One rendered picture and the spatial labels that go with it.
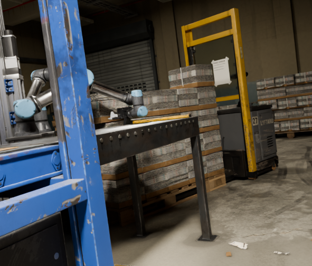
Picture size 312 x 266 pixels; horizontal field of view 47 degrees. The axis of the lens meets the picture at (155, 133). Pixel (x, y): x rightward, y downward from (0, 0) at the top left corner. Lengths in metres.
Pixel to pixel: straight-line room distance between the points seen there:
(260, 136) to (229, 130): 0.35
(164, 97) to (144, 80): 7.38
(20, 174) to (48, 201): 0.18
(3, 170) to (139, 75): 9.85
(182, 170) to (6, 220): 2.69
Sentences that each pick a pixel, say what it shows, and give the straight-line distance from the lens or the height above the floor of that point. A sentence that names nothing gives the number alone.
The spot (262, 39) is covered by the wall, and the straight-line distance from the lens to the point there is 9.64.
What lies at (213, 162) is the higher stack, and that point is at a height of 0.28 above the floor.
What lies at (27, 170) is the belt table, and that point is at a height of 0.74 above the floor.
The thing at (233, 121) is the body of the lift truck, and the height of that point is 0.65.
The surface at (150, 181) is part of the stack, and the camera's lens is 3.11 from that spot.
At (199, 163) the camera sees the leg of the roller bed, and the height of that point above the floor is 0.50.
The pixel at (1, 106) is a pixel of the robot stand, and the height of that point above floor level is 1.03.
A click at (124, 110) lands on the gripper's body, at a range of 2.63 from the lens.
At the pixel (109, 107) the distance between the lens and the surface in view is 2.85.
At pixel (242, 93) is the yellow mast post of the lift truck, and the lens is 3.98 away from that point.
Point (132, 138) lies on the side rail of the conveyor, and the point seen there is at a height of 0.76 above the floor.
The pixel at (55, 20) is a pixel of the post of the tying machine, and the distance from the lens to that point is 1.06.
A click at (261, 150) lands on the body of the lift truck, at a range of 4.31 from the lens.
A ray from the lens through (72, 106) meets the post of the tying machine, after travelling 1.01.
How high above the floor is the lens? 0.85
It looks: 3 degrees down
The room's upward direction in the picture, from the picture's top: 7 degrees counter-clockwise
